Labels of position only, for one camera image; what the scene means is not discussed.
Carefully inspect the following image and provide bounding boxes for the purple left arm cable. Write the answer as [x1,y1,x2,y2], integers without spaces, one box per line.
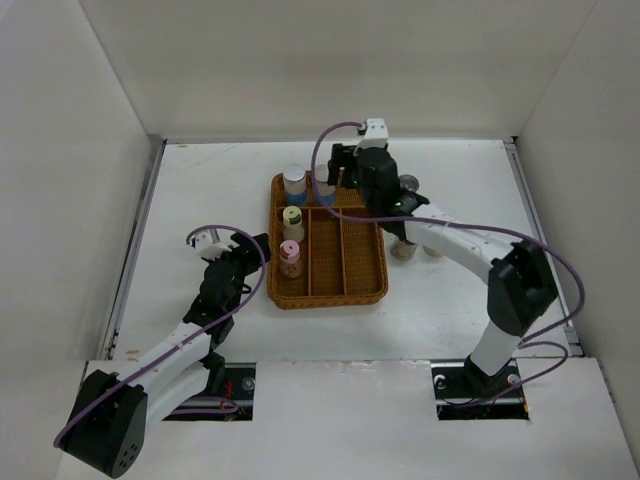
[53,225,271,446]

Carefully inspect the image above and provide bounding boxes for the pink cap spice bottle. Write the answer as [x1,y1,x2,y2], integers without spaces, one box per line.
[279,240,303,279]

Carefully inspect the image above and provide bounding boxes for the black cap sugar grinder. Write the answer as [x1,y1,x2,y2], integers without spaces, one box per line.
[399,174,420,193]

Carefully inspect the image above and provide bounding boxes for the black knob cap jar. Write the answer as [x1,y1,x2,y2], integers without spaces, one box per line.
[423,246,443,258]

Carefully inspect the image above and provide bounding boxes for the yellow cap spice bottle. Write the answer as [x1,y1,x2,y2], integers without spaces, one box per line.
[282,206,305,244]

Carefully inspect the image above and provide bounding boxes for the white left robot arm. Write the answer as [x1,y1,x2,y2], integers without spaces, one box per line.
[53,225,271,479]

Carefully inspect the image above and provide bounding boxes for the blue label silver cap bottle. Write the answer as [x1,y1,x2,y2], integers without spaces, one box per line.
[282,163,307,206]

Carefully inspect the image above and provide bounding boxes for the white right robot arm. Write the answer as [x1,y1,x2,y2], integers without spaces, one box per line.
[328,144,558,396]

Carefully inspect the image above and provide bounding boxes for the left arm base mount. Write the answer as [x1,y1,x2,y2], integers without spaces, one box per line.
[165,352,257,422]

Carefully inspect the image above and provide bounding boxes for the brown wicker divided basket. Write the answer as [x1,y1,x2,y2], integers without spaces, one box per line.
[267,174,388,310]

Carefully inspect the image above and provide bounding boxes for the dark cap brown spice jar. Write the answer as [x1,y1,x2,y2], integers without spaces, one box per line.
[390,238,418,261]

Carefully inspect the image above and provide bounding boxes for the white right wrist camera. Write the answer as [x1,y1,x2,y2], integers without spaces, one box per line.
[357,118,389,149]

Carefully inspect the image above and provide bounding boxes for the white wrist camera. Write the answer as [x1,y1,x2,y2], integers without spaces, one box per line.
[357,118,389,149]
[188,228,231,261]

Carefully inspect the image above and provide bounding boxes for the tall blue label bottle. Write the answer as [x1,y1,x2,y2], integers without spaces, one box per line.
[314,163,336,206]

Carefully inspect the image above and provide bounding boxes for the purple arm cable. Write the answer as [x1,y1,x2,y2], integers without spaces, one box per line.
[311,121,586,406]
[53,225,271,446]

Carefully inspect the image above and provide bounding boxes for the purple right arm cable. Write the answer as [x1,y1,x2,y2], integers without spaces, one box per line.
[311,121,586,406]

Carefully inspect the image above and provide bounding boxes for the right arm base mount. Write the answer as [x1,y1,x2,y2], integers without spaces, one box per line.
[430,360,529,421]

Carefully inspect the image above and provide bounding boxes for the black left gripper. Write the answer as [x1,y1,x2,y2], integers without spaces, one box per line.
[204,234,268,314]

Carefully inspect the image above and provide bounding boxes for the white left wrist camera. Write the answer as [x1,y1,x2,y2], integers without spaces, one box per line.
[188,228,231,261]

